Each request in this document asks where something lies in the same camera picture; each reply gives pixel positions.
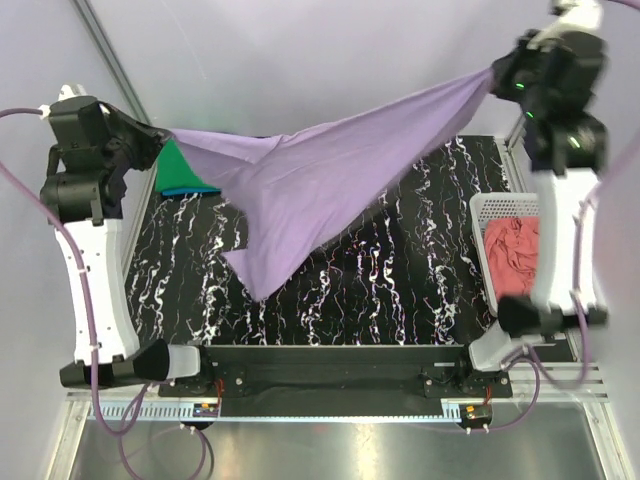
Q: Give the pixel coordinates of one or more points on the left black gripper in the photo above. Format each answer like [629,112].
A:
[148,145]

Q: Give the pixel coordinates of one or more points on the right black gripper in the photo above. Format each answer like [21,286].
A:
[507,80]

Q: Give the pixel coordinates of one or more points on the purple t shirt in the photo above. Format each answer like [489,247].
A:
[299,191]

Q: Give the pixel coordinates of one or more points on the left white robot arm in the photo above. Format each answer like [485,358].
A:
[87,216]

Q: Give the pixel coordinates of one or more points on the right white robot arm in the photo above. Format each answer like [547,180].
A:
[567,160]

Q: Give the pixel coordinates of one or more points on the folded green t shirt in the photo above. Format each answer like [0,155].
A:
[173,171]

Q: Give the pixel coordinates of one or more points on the white plastic laundry basket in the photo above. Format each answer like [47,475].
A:
[488,206]

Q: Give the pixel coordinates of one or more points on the red t shirt in basket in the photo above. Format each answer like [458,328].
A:
[511,247]

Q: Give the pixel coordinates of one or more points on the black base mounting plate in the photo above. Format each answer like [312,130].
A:
[341,355]

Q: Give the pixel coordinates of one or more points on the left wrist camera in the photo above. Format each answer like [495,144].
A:
[66,92]

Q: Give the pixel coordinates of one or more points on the white slotted cable duct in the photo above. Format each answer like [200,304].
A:
[426,411]

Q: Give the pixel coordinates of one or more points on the aluminium frame rail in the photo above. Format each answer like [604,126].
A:
[434,381]

